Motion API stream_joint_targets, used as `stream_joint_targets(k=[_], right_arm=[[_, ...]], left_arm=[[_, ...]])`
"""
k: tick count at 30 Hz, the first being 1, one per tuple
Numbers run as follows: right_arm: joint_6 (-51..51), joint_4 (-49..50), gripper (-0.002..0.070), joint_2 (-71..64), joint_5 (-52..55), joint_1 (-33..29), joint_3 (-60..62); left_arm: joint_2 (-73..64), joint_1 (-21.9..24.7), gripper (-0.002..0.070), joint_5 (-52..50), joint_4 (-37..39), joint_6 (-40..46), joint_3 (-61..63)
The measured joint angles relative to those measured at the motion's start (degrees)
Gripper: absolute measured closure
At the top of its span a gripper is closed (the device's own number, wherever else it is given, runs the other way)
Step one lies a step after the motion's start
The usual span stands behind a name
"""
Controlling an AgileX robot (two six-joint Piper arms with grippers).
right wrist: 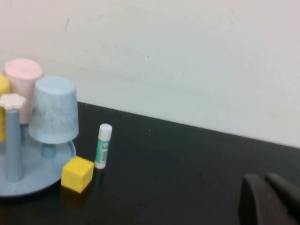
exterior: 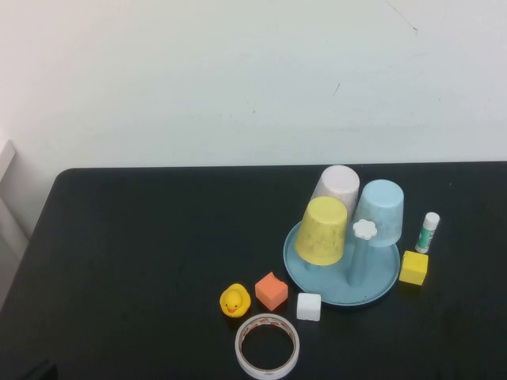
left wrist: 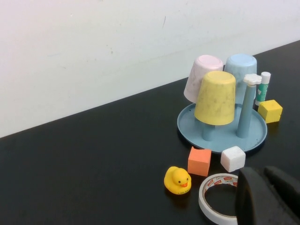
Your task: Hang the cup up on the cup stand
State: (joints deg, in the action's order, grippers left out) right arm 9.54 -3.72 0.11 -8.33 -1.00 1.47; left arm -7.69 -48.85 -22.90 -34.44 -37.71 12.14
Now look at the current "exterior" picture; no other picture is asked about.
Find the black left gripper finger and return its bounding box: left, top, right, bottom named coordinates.
left=23, top=358, right=59, bottom=380

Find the yellow plastic cup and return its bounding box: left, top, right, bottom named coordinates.
left=294, top=196, right=349, bottom=266

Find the blue cup stand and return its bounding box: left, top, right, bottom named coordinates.
left=283, top=218, right=402, bottom=308

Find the pale pink plastic cup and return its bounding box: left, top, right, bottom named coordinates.
left=310, top=165, right=360, bottom=211

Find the light blue plastic cup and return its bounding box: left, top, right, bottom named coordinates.
left=353, top=179, right=406, bottom=249

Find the white tape roll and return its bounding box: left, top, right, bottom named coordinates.
left=234, top=313, right=301, bottom=378

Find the yellow rubber duck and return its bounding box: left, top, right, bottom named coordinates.
left=219, top=283, right=252, bottom=318

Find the orange foam cube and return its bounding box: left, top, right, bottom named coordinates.
left=254, top=271, right=289, bottom=312

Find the white foam cube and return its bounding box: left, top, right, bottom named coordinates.
left=296, top=292, right=322, bottom=322

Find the yellow foam cube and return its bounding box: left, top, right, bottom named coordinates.
left=398, top=249, right=429, bottom=287

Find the green white glue stick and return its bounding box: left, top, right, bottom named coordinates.
left=414, top=211, right=441, bottom=254

